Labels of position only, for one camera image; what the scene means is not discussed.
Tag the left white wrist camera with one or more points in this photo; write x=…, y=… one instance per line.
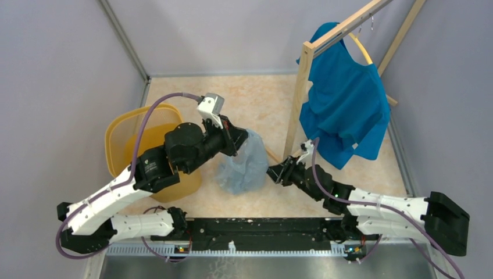
x=210, y=107

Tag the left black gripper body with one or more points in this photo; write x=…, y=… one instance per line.
x=224, y=137

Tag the wooden clothes rack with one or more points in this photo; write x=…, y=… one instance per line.
x=311, y=50

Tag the white cable duct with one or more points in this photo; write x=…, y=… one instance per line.
x=170, y=250

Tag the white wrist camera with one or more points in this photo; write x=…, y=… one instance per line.
x=210, y=107
x=308, y=149

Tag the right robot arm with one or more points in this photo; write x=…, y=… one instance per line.
x=436, y=219

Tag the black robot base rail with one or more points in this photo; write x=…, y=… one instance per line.
x=265, y=234

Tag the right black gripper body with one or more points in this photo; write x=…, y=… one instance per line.
x=295, y=172

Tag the metal corner post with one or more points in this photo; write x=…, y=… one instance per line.
x=124, y=39

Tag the yellow clothes hanger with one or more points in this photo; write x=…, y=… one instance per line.
x=361, y=48

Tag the blue plastic trash bag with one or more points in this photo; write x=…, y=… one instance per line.
x=245, y=172

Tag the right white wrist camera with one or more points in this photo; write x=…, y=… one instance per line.
x=308, y=149

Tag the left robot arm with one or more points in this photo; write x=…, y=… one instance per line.
x=94, y=223

